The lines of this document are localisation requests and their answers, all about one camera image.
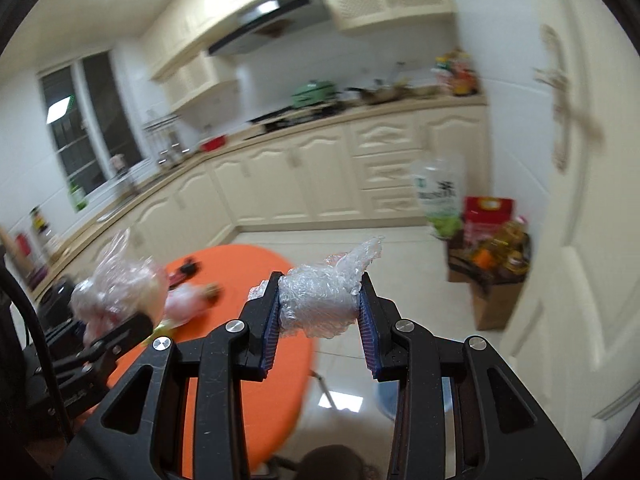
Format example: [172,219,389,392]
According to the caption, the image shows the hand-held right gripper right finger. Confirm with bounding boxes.
[357,272,583,480]

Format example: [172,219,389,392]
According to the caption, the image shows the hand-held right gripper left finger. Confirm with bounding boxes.
[52,272,286,480]

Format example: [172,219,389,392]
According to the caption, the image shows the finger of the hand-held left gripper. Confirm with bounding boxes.
[91,313,154,362]

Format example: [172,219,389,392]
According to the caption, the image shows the clear pinkish plastic bag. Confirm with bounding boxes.
[70,227,171,346]

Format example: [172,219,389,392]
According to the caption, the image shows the clear plastic wrap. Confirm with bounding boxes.
[248,236,387,339]

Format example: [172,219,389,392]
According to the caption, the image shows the blue plastic bin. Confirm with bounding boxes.
[372,381,401,423]

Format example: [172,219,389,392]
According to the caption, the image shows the pink wrapper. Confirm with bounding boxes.
[165,282,223,326]

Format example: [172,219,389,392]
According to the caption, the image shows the orange round table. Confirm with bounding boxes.
[82,244,316,480]

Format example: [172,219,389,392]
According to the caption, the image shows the black rice cooker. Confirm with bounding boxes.
[35,277,78,331]

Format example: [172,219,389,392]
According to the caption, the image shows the large clear jar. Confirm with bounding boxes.
[37,227,63,260]

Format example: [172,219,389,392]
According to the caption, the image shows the person's leg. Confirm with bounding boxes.
[300,444,371,480]

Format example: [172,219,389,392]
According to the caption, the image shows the cardboard box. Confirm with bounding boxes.
[446,240,531,331]

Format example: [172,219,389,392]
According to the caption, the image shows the green glass bottle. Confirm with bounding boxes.
[67,180,88,213]

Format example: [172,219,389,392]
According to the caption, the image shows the cream base cabinets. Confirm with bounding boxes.
[65,105,493,281]

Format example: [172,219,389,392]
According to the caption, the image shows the clear green rice bag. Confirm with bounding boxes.
[410,159,468,238]

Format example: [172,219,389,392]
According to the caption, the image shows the red food bag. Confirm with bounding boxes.
[462,196,516,251]

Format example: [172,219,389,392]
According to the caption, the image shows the yellow oil bottle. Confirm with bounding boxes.
[492,217,531,266]

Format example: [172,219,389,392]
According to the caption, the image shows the beige countertop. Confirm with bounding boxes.
[30,92,488,281]

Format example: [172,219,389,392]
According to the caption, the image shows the black gas stove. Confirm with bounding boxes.
[247,105,346,133]

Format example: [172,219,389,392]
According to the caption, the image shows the kitchen window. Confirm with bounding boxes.
[37,50,146,198]

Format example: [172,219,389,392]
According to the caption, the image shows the white door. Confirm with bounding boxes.
[492,0,640,480]

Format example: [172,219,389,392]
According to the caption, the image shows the green electric pot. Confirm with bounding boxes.
[290,79,337,108]

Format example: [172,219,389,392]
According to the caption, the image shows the metal wok with lid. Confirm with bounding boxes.
[345,82,401,106]

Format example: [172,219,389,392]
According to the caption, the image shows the cluster of condiment bottles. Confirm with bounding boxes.
[434,49,481,97]

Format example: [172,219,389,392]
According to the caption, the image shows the steel range hood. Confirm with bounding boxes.
[207,0,333,57]

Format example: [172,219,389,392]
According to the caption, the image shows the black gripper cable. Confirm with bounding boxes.
[0,260,76,441]

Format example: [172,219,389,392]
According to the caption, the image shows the brass door handle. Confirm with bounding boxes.
[532,25,606,171]

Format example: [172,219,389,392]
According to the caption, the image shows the cream upper wall cabinets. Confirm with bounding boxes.
[137,0,351,81]

